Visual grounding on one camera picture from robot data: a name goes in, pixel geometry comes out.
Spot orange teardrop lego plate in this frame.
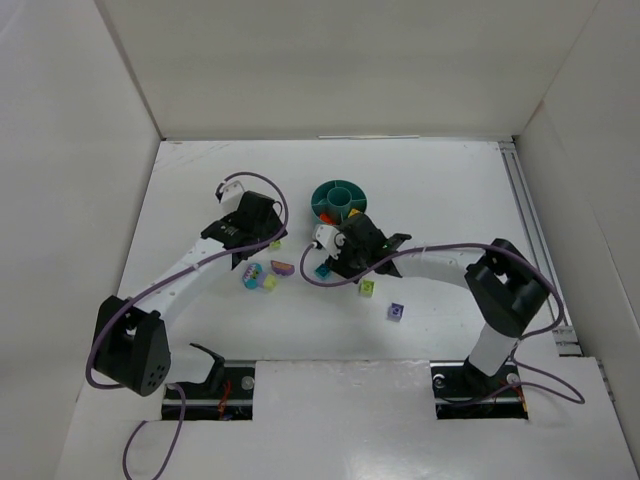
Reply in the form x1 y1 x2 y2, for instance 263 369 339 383
319 213 337 225

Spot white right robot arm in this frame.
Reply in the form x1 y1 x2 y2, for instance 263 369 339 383
313 213 550 377

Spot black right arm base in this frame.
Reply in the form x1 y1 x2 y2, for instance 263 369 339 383
429 360 529 420

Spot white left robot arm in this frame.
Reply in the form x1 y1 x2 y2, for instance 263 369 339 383
85 191 286 397

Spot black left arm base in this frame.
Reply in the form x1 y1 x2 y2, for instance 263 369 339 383
161 343 256 422

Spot teal square lego brick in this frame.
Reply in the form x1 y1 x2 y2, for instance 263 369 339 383
315 265 331 279

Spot teal round divided container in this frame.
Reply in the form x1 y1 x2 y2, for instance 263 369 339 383
310 179 368 225

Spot purple butterfly lego piece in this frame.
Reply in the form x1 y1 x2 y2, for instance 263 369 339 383
270 260 295 277

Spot teal flower lego piece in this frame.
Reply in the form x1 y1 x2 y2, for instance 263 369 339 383
242 263 264 290

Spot pale green lego brick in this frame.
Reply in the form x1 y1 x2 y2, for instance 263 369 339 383
259 274 277 292

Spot purple lego brick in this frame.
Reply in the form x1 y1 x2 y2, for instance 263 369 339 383
387 303 405 322

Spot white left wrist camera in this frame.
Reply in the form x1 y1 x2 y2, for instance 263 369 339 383
215 180 245 215

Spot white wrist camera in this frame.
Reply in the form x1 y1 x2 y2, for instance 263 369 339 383
215 180 245 215
313 224 346 260

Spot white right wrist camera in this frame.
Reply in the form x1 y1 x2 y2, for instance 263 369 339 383
313 224 346 260

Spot aluminium rail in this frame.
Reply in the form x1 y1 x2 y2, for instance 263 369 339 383
498 140 584 357

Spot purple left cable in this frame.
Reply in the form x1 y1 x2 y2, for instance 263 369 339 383
84 171 291 480

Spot purple cable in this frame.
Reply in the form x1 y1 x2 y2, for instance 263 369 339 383
299 241 586 406
84 171 291 480

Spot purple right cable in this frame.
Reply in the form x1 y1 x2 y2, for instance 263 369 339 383
299 241 586 406

